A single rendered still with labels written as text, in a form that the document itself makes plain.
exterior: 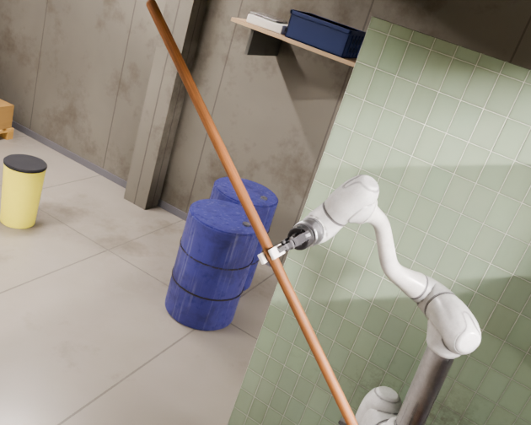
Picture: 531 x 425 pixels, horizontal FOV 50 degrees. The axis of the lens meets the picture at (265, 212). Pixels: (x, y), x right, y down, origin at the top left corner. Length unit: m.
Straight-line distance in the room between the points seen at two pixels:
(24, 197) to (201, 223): 1.76
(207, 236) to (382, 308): 1.71
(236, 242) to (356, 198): 2.50
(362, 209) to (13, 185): 3.91
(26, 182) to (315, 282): 3.02
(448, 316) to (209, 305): 2.70
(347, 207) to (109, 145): 5.12
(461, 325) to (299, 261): 1.19
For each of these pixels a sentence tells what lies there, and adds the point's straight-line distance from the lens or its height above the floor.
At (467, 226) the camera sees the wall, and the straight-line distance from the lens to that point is 2.66.
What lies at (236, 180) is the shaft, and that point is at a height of 2.11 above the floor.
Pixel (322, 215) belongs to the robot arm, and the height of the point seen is 2.02.
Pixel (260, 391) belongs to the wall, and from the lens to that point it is 3.43.
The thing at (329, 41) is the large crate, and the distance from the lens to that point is 4.53.
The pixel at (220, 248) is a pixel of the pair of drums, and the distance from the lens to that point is 4.18.
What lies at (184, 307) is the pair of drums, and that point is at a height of 0.16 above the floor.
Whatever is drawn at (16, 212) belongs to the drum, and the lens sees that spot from 5.37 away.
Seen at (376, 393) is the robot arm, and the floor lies 1.26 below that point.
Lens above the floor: 2.67
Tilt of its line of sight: 23 degrees down
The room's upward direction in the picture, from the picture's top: 18 degrees clockwise
